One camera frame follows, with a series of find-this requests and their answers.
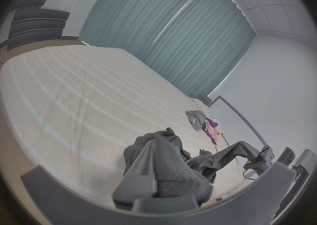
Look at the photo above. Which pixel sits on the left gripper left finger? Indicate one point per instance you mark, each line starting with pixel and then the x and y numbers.
pixel 138 181

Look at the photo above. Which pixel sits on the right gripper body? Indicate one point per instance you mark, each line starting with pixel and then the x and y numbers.
pixel 265 158

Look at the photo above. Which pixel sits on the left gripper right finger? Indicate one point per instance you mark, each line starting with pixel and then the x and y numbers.
pixel 252 165

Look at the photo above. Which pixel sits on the black T-shirt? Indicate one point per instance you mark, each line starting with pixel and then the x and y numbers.
pixel 173 164

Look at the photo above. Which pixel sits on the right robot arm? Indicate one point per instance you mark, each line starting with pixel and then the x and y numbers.
pixel 286 157

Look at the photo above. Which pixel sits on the pile of clothes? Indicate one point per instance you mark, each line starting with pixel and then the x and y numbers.
pixel 211 129

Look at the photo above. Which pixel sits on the bed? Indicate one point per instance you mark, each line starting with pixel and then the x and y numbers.
pixel 74 107

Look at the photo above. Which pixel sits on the white printed pillow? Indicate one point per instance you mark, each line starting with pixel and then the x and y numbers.
pixel 211 115

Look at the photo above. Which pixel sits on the grey garment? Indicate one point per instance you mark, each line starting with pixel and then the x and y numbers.
pixel 195 119

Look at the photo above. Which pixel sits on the blue-green curtain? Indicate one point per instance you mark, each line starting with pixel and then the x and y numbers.
pixel 138 10
pixel 203 45

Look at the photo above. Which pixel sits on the black chest of drawers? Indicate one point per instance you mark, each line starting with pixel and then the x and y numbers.
pixel 37 28

